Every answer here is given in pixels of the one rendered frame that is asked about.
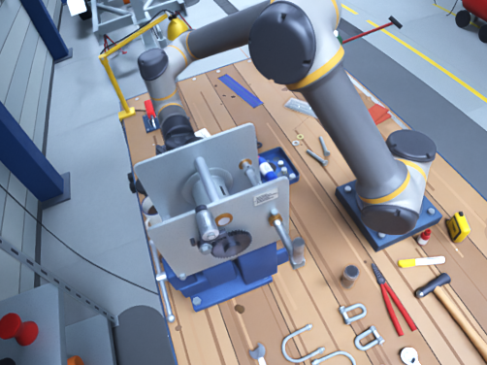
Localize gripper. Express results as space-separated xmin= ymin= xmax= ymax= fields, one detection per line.
xmin=158 ymin=114 xmax=203 ymax=152

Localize silver winch drum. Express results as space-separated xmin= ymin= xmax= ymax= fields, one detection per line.
xmin=181 ymin=169 xmax=234 ymax=208

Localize dark ratchet gear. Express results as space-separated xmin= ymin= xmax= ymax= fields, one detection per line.
xmin=211 ymin=228 xmax=253 ymax=261

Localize silver winch crank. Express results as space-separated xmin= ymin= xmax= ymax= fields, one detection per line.
xmin=268 ymin=208 xmax=308 ymax=270

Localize blue bench vise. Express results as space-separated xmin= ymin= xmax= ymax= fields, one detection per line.
xmin=161 ymin=242 xmax=291 ymax=313

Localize blue small holder block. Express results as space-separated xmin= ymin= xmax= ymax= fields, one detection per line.
xmin=142 ymin=113 xmax=161 ymax=134

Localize black round knob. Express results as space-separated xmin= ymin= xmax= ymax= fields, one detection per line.
xmin=126 ymin=172 xmax=148 ymax=196

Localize blue flat strip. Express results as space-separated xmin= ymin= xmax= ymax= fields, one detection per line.
xmin=217 ymin=73 xmax=265 ymax=110

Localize silver shaft with brass collar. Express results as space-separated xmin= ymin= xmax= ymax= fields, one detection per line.
xmin=238 ymin=158 xmax=264 ymax=187

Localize silver cylinder lever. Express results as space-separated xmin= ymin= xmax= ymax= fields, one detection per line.
xmin=193 ymin=155 xmax=222 ymax=243

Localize white mug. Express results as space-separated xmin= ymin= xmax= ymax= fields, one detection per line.
xmin=141 ymin=195 xmax=164 ymax=234

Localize yellow gas cylinder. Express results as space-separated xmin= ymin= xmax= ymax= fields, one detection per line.
xmin=166 ymin=14 xmax=190 ymax=43

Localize blue parts tray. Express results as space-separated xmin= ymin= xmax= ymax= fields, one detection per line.
xmin=257 ymin=147 xmax=301 ymax=186

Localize blue steel column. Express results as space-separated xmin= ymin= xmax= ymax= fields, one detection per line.
xmin=0 ymin=100 xmax=72 ymax=210
xmin=18 ymin=0 xmax=74 ymax=64

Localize red cloth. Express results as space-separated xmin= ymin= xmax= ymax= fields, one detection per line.
xmin=367 ymin=104 xmax=393 ymax=126

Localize dark grey rounded cover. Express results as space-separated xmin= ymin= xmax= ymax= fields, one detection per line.
xmin=113 ymin=304 xmax=178 ymax=365

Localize grey control cabinet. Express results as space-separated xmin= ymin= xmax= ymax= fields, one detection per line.
xmin=0 ymin=282 xmax=118 ymax=365

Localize grey cylinder socket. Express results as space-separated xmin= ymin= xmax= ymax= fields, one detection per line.
xmin=340 ymin=264 xmax=361 ymax=289

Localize silver wrench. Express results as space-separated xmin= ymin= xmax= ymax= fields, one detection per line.
xmin=248 ymin=342 xmax=268 ymax=365

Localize silver u-bolt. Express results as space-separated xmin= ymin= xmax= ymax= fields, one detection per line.
xmin=310 ymin=349 xmax=358 ymax=365
xmin=280 ymin=323 xmax=327 ymax=364

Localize silver shackle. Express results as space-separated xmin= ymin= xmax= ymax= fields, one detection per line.
xmin=353 ymin=325 xmax=386 ymax=351
xmin=338 ymin=302 xmax=369 ymax=326

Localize red knob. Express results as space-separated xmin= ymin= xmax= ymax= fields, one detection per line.
xmin=0 ymin=312 xmax=40 ymax=348

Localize white bottle with red cap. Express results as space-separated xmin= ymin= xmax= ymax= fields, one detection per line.
xmin=415 ymin=227 xmax=434 ymax=247

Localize yellow and white marker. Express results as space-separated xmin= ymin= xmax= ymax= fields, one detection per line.
xmin=397 ymin=254 xmax=447 ymax=269

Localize yellow tape measure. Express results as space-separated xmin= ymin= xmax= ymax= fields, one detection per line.
xmin=444 ymin=211 xmax=472 ymax=245

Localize red wheeled cart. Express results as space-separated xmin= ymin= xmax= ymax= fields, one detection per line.
xmin=454 ymin=0 xmax=487 ymax=44

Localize red handled screwdriver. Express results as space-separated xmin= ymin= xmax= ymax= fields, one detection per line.
xmin=143 ymin=99 xmax=158 ymax=129

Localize silver hand winch frame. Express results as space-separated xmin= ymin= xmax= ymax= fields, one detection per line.
xmin=133 ymin=122 xmax=292 ymax=278

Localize yellow guard rail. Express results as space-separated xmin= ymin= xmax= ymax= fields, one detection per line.
xmin=97 ymin=13 xmax=171 ymax=123

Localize grey metal frame machine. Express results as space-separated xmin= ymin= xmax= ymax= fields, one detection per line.
xmin=90 ymin=0 xmax=179 ymax=36

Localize black floor cable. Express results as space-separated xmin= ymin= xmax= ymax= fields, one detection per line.
xmin=0 ymin=183 xmax=160 ymax=296

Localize grey perforated rail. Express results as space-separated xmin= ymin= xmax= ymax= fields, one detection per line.
xmin=0 ymin=235 xmax=120 ymax=327

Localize red handled broom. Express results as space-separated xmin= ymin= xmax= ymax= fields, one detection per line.
xmin=341 ymin=15 xmax=404 ymax=45

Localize red handled pliers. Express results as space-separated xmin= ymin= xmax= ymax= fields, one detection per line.
xmin=370 ymin=261 xmax=418 ymax=338

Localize wooden handle hammer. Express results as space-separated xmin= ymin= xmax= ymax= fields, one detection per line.
xmin=413 ymin=272 xmax=487 ymax=353

